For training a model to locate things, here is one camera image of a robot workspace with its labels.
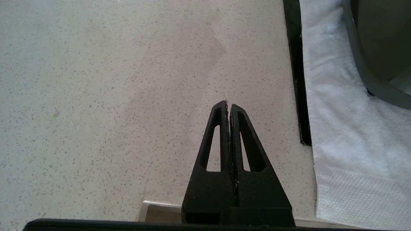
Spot black Midea rice cooker body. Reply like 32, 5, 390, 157
342, 0, 411, 110

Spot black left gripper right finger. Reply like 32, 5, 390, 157
230, 104, 295, 225

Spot black flat strip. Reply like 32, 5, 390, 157
283, 0, 312, 146

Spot white cloth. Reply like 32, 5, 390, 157
299, 0, 411, 231

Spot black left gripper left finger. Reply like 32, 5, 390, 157
181, 100, 238, 223

